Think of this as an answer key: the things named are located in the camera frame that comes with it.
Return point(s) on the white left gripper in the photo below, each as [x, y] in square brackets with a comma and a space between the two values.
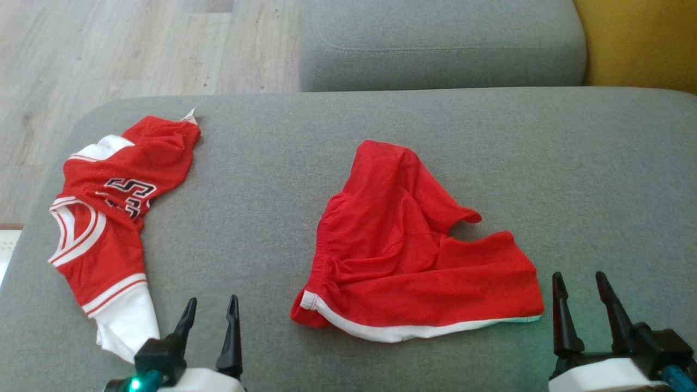
[201, 381]

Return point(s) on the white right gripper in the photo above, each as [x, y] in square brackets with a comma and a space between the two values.
[599, 378]

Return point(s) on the red white basketball jersey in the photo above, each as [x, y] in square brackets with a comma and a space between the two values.
[98, 256]

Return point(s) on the red shorts white trim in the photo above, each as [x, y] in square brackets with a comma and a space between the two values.
[392, 261]

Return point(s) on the large grey sofa seat cushion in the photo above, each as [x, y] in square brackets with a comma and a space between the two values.
[261, 218]

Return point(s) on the wide yellow sofa backrest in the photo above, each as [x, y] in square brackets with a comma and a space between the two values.
[642, 38]

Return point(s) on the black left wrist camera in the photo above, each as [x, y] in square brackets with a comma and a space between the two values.
[158, 356]

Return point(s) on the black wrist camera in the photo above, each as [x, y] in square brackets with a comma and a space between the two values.
[158, 356]
[661, 345]

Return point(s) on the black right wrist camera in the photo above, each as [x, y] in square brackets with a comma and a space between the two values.
[661, 345]

